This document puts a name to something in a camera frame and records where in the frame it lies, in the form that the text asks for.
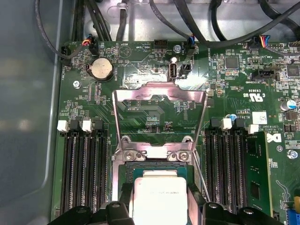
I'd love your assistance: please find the black cable bundle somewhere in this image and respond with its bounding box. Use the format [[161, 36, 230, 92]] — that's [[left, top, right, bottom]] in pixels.
[[71, 0, 112, 47]]

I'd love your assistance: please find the silver CPU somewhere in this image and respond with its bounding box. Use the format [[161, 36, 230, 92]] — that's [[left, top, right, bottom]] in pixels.
[[130, 166, 192, 225]]

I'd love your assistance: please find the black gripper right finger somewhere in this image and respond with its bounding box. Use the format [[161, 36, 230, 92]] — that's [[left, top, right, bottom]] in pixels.
[[187, 184, 282, 225]]

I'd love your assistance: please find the thick black cable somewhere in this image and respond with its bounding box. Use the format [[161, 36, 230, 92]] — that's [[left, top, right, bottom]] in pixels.
[[173, 0, 300, 47]]

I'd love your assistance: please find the silver coin battery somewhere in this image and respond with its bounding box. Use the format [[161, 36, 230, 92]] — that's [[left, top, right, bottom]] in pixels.
[[88, 57, 114, 82]]

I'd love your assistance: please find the internal USB port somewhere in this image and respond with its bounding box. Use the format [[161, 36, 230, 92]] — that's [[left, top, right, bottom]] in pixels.
[[168, 62, 179, 83]]

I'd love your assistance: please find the green motherboard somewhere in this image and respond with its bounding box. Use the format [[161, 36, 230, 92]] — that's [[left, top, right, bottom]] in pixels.
[[50, 39, 300, 225]]

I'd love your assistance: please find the green RAM stick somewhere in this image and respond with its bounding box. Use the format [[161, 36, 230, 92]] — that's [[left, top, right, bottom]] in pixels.
[[245, 131, 274, 218]]

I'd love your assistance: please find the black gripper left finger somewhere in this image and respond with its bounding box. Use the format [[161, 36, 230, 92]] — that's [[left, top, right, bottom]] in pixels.
[[48, 182, 135, 225]]

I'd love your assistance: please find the CPU socket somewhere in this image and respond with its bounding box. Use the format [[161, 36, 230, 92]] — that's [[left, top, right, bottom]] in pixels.
[[112, 150, 200, 225]]

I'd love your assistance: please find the metal locking lever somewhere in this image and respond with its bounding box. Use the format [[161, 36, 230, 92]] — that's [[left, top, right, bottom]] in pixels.
[[111, 152, 119, 203], [193, 150, 211, 203]]

